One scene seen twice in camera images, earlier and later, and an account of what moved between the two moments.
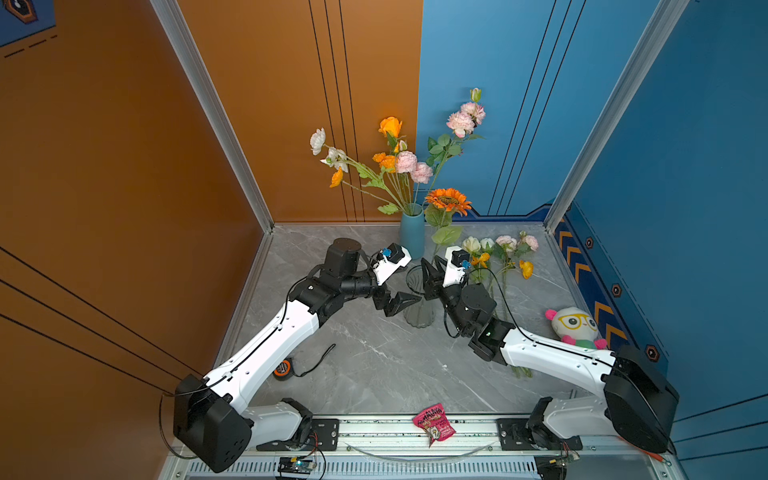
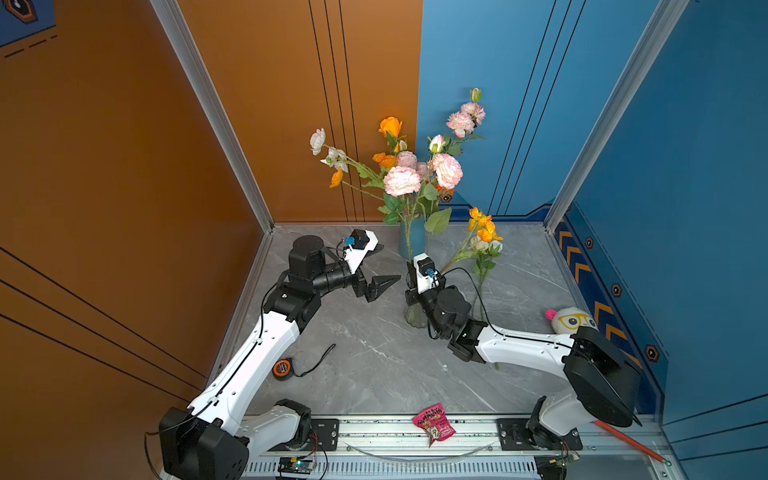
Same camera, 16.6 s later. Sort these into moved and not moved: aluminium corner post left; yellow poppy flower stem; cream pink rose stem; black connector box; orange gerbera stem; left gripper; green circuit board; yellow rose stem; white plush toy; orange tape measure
Moved: yellow poppy flower stem; left gripper; orange gerbera stem; cream pink rose stem
Not moved: yellow rose stem; aluminium corner post left; green circuit board; black connector box; white plush toy; orange tape measure
